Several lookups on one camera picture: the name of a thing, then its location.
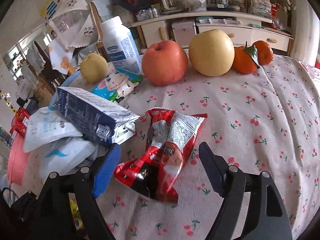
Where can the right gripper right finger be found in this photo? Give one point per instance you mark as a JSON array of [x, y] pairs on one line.
[[266, 216]]

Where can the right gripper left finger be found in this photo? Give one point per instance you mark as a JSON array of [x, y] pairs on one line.
[[52, 215]]

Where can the white wet wipes pack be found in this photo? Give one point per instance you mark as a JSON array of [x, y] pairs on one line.
[[45, 126]]

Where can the red snack wrapper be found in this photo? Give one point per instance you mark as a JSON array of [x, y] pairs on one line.
[[169, 142]]

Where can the cartoon cow milk pouch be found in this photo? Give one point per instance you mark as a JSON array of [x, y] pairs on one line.
[[117, 85]]

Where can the pink plastic basin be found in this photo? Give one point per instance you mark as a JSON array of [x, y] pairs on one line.
[[17, 161]]

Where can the cherry print tablecloth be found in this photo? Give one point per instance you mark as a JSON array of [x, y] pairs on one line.
[[263, 121]]

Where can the blue chair back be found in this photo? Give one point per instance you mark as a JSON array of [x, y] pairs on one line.
[[66, 83]]

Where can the small yellow pear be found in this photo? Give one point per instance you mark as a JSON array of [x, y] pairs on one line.
[[94, 68]]

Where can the orange tangerine with leaf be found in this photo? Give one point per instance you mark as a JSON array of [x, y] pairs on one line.
[[246, 60]]

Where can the orange tangerine behind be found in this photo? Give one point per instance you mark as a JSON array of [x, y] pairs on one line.
[[265, 52]]

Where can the large yellow pear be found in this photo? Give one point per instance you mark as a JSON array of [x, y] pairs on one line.
[[211, 53]]

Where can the white milk bottle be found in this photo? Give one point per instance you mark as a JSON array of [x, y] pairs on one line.
[[120, 45]]

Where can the red apple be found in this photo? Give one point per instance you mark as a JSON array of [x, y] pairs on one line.
[[164, 63]]

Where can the white mesh food cover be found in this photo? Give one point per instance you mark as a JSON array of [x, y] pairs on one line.
[[74, 25]]

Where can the pink storage box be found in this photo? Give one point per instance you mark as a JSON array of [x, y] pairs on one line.
[[183, 31]]

